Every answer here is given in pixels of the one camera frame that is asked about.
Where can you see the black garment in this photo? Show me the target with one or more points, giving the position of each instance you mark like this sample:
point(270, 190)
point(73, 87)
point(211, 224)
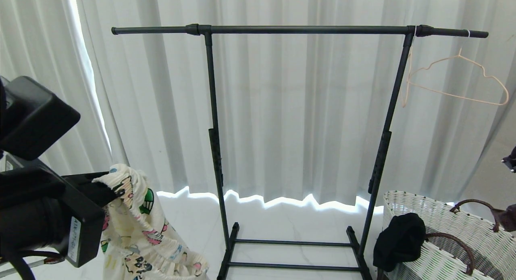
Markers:
point(399, 239)

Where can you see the black clothes rack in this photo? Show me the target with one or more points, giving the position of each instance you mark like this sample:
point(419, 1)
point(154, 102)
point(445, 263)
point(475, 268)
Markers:
point(302, 29)

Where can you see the white curtain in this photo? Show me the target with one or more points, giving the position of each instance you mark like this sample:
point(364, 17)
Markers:
point(290, 110)

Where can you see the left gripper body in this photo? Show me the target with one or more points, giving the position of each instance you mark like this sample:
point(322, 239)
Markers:
point(36, 219)

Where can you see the white laundry basket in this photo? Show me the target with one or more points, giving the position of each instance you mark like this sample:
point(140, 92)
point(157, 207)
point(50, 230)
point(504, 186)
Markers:
point(443, 264)

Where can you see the cream printed garment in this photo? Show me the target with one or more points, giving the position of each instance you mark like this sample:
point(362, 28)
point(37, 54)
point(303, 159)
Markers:
point(141, 239)

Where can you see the pink clothes hanger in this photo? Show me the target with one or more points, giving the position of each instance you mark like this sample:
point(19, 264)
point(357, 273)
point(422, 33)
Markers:
point(455, 94)
point(406, 82)

